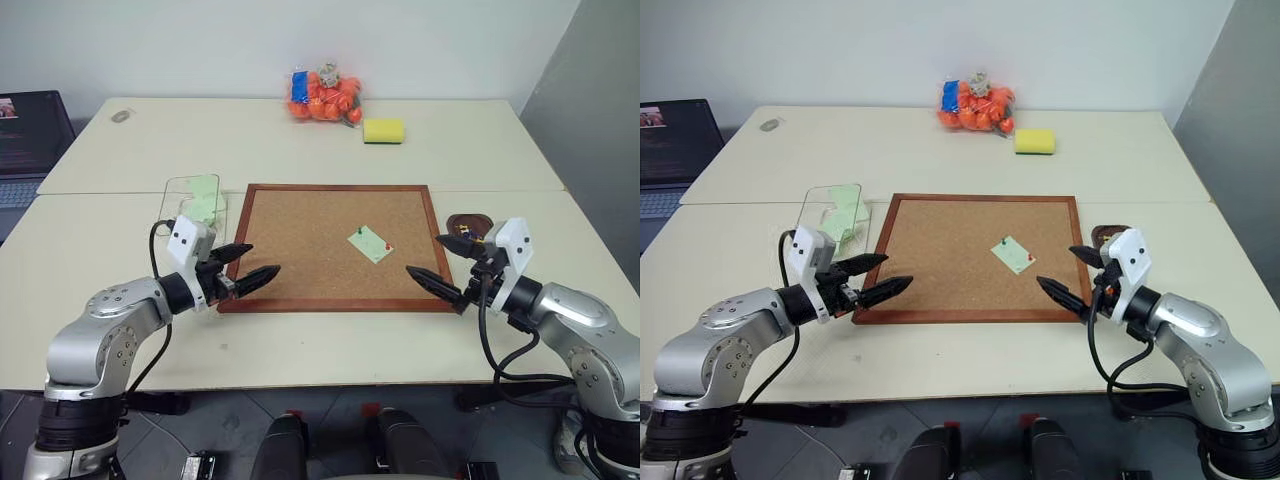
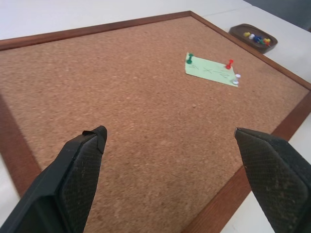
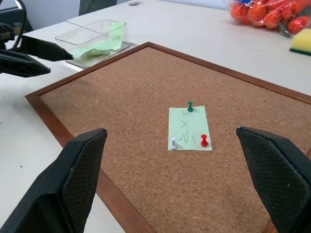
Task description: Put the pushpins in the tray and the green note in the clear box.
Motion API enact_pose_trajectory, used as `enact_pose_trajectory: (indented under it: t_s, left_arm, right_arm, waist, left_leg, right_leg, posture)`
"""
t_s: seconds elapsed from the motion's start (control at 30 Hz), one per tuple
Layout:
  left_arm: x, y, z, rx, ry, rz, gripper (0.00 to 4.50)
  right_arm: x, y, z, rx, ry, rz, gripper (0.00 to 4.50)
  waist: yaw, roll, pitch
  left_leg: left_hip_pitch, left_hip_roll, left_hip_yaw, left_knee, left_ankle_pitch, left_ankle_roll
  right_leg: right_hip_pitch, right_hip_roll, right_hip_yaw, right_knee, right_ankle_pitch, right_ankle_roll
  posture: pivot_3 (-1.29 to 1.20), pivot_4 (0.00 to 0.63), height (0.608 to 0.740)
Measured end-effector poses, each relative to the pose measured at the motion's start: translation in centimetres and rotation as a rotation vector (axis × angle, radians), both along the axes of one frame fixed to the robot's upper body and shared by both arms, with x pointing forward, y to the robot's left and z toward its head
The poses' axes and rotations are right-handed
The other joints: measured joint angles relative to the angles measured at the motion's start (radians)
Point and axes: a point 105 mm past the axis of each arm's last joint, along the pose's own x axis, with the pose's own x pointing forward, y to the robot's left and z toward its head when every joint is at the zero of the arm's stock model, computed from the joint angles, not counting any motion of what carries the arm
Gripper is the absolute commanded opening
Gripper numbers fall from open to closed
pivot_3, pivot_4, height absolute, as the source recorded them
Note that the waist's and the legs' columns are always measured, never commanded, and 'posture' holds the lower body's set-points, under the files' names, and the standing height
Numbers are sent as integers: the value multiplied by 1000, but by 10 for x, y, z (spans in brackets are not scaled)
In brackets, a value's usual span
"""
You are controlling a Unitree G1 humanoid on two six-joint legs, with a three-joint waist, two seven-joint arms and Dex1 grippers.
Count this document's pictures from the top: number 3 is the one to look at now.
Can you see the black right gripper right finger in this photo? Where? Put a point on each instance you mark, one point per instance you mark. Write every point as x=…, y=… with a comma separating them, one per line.
x=279, y=182

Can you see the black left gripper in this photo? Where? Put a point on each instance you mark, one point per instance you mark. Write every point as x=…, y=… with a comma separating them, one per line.
x=7, y=28

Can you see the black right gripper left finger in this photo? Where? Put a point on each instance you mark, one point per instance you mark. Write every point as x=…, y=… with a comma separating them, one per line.
x=60, y=189

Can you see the green paper label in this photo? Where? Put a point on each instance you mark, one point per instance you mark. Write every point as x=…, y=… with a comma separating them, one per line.
x=82, y=52

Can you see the red push pin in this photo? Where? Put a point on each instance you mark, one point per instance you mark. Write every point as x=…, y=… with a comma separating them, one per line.
x=204, y=142

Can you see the green note with pencil marks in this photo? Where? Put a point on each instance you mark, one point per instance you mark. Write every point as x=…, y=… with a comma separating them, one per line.
x=194, y=121

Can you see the white push pin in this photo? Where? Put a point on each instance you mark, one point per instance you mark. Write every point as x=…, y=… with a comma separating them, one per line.
x=174, y=143

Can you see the wood framed cork board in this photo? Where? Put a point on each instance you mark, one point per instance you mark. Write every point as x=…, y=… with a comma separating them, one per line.
x=145, y=85

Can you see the green push pin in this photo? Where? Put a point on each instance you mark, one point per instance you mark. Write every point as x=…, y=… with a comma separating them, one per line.
x=190, y=106

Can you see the dark background cabinet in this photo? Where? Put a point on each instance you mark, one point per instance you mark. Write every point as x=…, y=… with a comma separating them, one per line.
x=6, y=15

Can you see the clear plastic box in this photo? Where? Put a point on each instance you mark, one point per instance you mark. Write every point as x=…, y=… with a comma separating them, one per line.
x=80, y=34

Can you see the dark grey chair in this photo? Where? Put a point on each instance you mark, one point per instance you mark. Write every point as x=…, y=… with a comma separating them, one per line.
x=102, y=6

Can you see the yellow and green sponge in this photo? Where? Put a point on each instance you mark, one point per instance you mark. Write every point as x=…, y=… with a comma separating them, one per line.
x=302, y=41

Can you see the plastic bag of orange fruit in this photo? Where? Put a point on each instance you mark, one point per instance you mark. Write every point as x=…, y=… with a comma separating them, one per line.
x=257, y=12

